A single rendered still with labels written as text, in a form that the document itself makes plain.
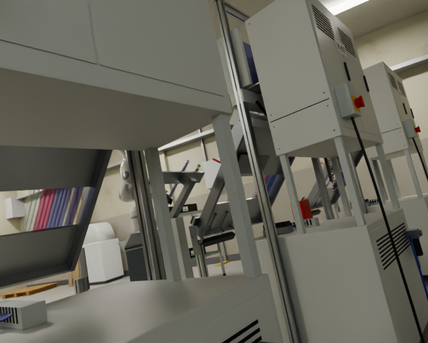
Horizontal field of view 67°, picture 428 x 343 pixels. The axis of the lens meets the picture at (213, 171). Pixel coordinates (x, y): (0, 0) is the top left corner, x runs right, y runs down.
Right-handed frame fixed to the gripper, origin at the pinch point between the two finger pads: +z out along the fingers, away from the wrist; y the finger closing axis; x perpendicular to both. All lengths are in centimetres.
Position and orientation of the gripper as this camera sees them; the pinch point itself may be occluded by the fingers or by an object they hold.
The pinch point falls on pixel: (167, 200)
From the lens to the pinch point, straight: 174.3
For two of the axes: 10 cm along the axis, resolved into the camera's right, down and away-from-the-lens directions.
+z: 7.5, 4.0, -5.3
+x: -3.3, 9.2, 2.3
